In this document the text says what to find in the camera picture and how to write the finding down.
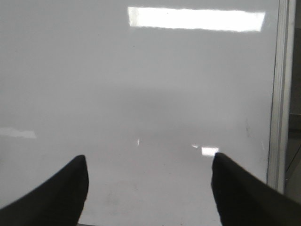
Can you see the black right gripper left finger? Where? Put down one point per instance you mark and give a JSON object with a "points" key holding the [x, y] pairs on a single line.
{"points": [[59, 201]]}

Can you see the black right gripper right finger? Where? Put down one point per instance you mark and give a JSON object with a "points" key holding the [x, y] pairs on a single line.
{"points": [[243, 200]]}

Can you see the white glossy whiteboard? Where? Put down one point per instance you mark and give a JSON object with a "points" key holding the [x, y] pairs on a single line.
{"points": [[147, 90]]}

